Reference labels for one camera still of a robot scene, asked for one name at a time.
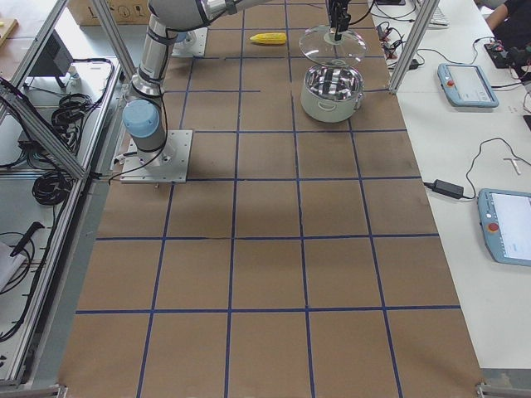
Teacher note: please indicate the near blue teach pendant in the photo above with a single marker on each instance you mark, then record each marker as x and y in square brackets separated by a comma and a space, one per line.
[505, 224]

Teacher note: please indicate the glass pot lid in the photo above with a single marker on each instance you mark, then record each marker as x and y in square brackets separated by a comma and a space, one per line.
[323, 46]

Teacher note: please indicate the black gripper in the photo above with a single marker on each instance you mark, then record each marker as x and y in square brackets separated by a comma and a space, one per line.
[336, 9]

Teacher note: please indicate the pale green metal pot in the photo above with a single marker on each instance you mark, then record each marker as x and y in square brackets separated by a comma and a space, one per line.
[331, 95]

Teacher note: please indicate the cardboard box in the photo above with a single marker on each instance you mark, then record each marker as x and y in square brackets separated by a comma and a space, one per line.
[124, 12]

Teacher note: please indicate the yellow corn cob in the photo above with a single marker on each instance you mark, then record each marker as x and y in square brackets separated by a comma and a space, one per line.
[269, 39]

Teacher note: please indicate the seated person in black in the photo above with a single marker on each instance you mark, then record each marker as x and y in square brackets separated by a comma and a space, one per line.
[510, 22]

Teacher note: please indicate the blue teach pendant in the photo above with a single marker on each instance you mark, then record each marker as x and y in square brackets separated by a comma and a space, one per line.
[505, 224]
[466, 86]

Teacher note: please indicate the aluminium frame post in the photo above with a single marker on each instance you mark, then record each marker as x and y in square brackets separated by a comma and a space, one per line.
[413, 41]

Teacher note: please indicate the brown paper table cover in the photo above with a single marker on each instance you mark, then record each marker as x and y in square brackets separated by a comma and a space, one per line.
[300, 259]

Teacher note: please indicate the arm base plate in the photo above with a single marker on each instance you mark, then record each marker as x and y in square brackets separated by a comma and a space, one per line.
[171, 165]
[190, 44]

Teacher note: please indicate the far blue teach pendant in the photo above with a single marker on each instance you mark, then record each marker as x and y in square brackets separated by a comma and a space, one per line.
[466, 86]

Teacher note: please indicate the black power brick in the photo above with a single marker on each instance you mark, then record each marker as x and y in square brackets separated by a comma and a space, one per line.
[447, 189]

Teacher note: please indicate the black monitor on stand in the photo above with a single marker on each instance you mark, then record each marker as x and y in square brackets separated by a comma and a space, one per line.
[54, 60]

